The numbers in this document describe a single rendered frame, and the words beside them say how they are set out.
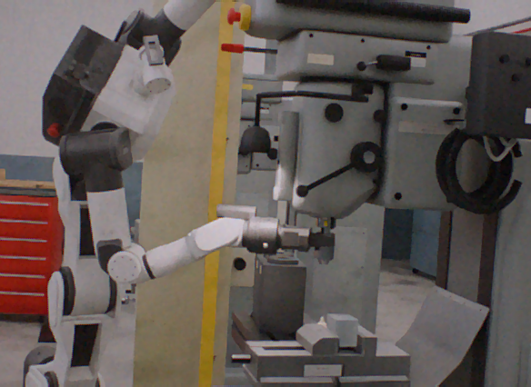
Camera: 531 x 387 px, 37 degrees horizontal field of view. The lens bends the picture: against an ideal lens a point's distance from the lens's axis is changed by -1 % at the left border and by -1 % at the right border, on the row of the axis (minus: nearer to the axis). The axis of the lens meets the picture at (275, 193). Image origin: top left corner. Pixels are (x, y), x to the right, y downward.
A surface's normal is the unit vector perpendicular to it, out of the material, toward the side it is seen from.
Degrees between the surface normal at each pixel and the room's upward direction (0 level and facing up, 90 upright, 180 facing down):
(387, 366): 90
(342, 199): 118
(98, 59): 56
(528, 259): 88
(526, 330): 88
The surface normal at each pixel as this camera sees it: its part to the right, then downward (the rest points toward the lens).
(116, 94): 0.47, -0.50
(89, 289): 0.53, -0.11
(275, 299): 0.11, 0.06
